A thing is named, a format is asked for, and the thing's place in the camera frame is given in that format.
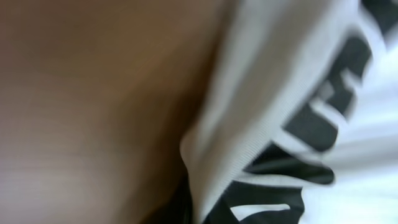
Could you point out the white Puma t-shirt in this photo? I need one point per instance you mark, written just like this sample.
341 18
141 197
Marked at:
300 121

